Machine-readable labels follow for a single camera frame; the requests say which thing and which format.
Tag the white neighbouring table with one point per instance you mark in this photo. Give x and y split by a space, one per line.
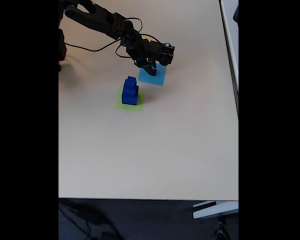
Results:
230 37

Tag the large blue cube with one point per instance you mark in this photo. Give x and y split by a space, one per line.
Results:
130 100

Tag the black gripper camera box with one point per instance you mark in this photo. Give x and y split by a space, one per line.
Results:
165 53

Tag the green paper square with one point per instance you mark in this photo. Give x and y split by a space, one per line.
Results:
120 106

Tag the dark blue object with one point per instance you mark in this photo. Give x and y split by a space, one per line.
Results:
236 15

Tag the light blue paper square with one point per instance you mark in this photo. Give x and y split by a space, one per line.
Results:
160 77

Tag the white table foot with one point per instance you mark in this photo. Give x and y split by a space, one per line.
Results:
215 210

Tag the medium blue cube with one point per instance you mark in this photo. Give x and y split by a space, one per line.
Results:
130 90

